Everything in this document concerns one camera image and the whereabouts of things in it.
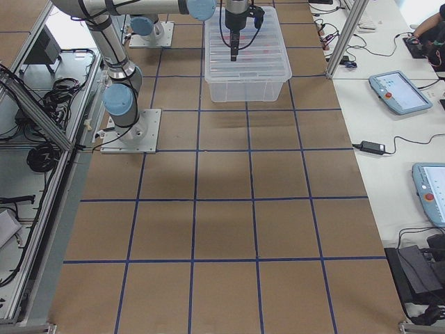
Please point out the black laptop stand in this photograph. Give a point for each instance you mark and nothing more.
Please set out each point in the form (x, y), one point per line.
(418, 274)

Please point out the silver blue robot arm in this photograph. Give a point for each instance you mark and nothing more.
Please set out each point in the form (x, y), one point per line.
(147, 28)
(121, 97)

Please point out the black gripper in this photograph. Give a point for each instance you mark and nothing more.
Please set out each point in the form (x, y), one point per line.
(233, 20)

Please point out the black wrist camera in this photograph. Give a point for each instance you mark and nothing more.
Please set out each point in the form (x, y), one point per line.
(257, 13)

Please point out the clear plastic storage box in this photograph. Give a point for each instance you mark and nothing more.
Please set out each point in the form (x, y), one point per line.
(260, 70)

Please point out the black power adapter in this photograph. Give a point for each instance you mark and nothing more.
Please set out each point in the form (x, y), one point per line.
(373, 148)

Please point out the teach pendant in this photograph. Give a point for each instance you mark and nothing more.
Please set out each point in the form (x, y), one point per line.
(398, 93)
(429, 182)

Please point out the aluminium frame post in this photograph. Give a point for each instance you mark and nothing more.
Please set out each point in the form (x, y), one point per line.
(346, 34)

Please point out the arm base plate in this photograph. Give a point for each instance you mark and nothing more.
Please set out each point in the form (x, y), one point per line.
(142, 137)
(164, 42)

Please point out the lower teach pendant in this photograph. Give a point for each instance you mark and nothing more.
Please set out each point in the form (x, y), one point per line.
(429, 182)

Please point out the upper teach pendant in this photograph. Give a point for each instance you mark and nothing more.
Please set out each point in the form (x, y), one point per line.
(398, 93)

